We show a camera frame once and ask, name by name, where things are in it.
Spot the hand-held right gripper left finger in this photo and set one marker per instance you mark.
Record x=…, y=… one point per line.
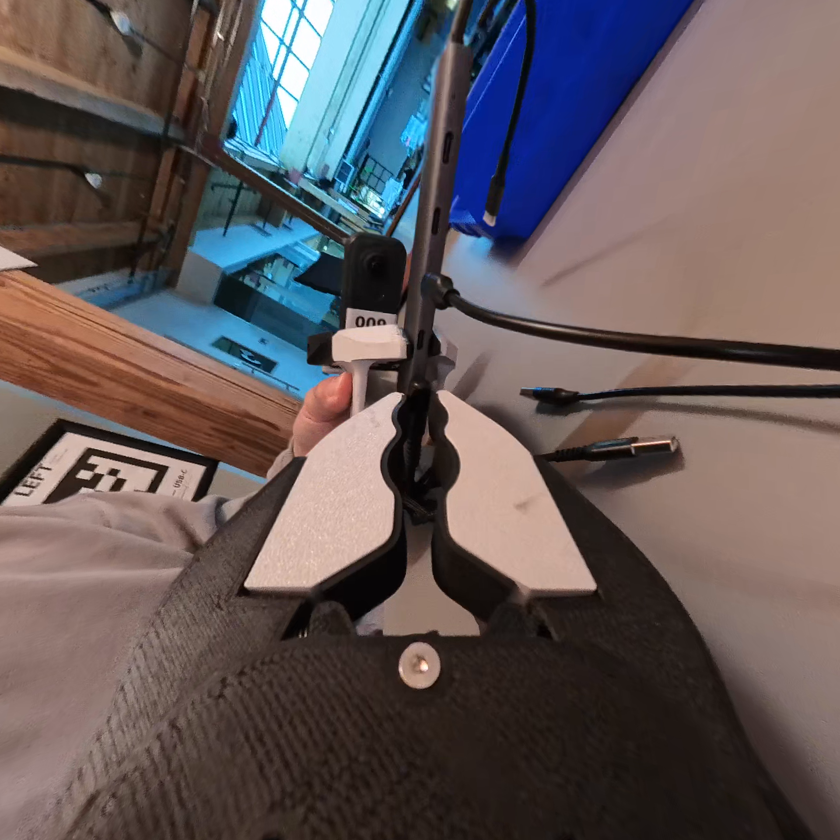
x=321, y=512

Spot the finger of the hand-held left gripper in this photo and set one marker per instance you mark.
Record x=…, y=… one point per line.
x=367, y=344
x=445, y=367

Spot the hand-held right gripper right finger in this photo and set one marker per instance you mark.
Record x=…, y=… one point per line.
x=512, y=518

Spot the grey usb hub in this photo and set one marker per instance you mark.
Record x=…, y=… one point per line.
x=436, y=197

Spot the person's left forearm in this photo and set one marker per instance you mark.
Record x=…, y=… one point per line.
x=98, y=590

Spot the grey desk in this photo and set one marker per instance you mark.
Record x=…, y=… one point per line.
x=722, y=197

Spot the person's left hand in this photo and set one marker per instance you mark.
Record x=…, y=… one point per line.
x=321, y=410

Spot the black monitor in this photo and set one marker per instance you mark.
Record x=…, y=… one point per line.
x=323, y=272

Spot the black sign white logo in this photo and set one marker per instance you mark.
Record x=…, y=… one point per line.
x=246, y=358

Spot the printed marker card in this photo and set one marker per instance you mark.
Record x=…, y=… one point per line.
x=98, y=466

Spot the wooden table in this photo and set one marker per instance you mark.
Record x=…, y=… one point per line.
x=131, y=374

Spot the large window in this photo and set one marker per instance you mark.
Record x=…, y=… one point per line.
x=289, y=52

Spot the blue plastic bin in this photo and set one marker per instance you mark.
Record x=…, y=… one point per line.
x=571, y=111

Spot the ceiling spot lamp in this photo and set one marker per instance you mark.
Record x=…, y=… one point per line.
x=95, y=178
x=124, y=23

